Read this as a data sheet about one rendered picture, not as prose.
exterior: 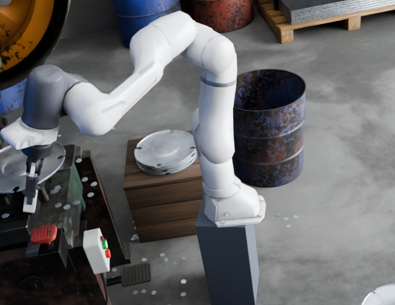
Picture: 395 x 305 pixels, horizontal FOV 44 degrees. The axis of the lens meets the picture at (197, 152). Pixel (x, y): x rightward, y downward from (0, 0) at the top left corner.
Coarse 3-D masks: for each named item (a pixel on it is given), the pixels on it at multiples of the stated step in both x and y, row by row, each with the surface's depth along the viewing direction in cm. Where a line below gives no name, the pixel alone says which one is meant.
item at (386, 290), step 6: (378, 288) 167; (384, 288) 167; (390, 288) 167; (372, 294) 166; (384, 294) 165; (390, 294) 165; (366, 300) 165; (372, 300) 164; (378, 300) 164; (384, 300) 164; (390, 300) 163
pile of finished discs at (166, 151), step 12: (156, 132) 237; (168, 132) 236; (180, 132) 235; (144, 144) 231; (156, 144) 228; (168, 144) 227; (180, 144) 227; (192, 144) 225; (144, 156) 223; (156, 156) 222; (168, 156) 220; (180, 156) 219; (192, 156) 220; (144, 168) 219; (156, 168) 215; (168, 168) 215; (180, 168) 217
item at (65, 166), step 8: (72, 144) 167; (72, 152) 163; (64, 160) 160; (72, 160) 159; (64, 168) 156; (72, 168) 157; (40, 184) 161; (48, 184) 169; (40, 192) 163; (48, 192) 165
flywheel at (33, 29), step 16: (16, 0) 167; (32, 0) 167; (48, 0) 165; (0, 16) 169; (16, 16) 170; (32, 16) 167; (48, 16) 168; (0, 32) 172; (16, 32) 173; (32, 32) 170; (0, 48) 174; (16, 48) 173; (32, 48) 174
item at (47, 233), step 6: (36, 228) 138; (42, 228) 137; (48, 228) 137; (54, 228) 137; (36, 234) 136; (42, 234) 135; (48, 234) 135; (54, 234) 135; (30, 240) 134; (36, 240) 134; (42, 240) 134; (48, 240) 134
